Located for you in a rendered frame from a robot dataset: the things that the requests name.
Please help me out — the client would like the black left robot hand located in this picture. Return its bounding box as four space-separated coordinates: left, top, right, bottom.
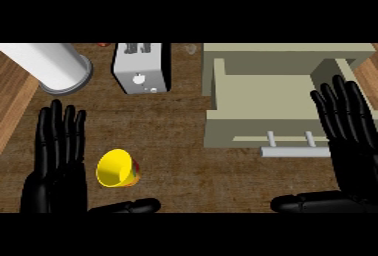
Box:
19 98 162 214

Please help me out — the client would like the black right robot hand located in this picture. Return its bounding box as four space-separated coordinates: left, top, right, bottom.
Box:
269 74 378 214

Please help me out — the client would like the yellow cup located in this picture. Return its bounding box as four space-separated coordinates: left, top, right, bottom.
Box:
94 148 143 188

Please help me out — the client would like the pale green open drawer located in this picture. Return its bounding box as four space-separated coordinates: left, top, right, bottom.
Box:
202 57 378 149

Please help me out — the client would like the pale green cabinet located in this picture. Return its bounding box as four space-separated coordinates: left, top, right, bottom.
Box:
201 42 378 98

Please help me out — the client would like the white cylinder with grey rim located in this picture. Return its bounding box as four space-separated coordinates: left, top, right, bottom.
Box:
0 42 94 97

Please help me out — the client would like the white toaster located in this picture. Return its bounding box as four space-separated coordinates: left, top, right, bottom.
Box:
112 42 173 95

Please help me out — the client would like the white drawer handle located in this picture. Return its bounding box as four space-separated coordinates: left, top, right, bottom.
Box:
260 130 332 158

